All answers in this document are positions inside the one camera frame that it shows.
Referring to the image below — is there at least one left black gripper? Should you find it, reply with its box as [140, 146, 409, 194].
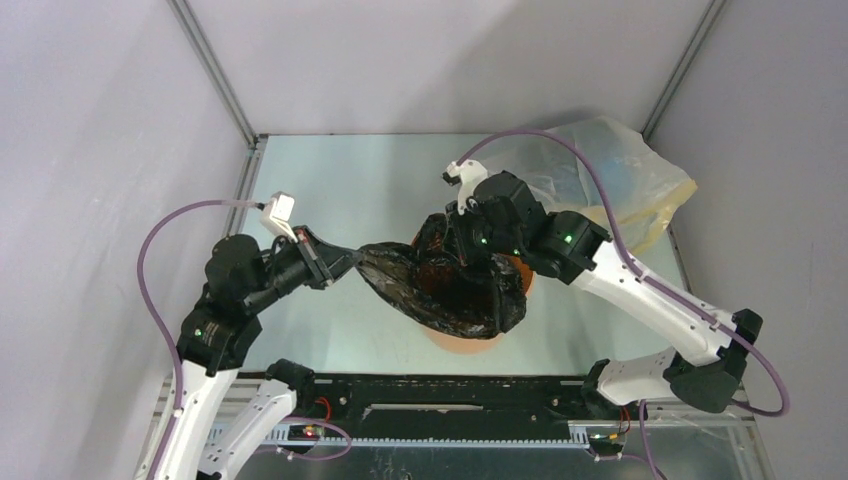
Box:
[246, 223, 365, 311]

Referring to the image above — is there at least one black trash bag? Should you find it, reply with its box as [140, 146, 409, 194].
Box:
[356, 213, 534, 340]

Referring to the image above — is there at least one orange plastic trash bin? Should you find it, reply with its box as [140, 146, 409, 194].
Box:
[421, 257, 535, 355]

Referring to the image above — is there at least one translucent yellowish plastic bag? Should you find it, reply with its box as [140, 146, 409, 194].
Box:
[471, 116, 697, 254]

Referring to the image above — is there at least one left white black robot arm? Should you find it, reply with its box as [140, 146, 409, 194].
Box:
[136, 226, 362, 479]

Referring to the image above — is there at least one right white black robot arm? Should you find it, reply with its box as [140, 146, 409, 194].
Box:
[442, 162, 762, 418]

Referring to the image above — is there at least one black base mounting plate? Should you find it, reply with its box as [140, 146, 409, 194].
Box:
[294, 373, 638, 444]

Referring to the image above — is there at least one left small circuit board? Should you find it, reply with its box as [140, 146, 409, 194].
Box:
[287, 425, 325, 442]

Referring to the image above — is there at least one small circuit board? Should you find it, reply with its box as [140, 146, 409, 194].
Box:
[287, 425, 325, 442]
[588, 432, 627, 444]

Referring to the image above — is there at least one right small circuit board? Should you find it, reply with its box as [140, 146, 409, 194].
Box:
[588, 432, 627, 444]

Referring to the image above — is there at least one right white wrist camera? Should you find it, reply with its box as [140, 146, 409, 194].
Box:
[442, 160, 489, 215]

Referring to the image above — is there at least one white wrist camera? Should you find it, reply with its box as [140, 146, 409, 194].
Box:
[442, 160, 489, 215]
[260, 191, 299, 243]

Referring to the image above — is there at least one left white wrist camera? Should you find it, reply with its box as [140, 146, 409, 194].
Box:
[260, 191, 299, 243]

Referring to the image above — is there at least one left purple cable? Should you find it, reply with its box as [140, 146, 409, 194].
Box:
[136, 199, 266, 480]

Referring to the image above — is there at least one aluminium frame rail front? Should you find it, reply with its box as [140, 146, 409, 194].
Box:
[148, 377, 757, 452]

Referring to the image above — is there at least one left aluminium corner post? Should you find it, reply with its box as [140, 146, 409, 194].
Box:
[167, 0, 258, 149]

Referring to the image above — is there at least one aluminium corner post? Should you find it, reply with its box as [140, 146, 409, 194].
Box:
[167, 0, 258, 149]
[641, 0, 729, 144]

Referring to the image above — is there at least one right aluminium corner post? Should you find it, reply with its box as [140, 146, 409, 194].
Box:
[641, 0, 729, 144]

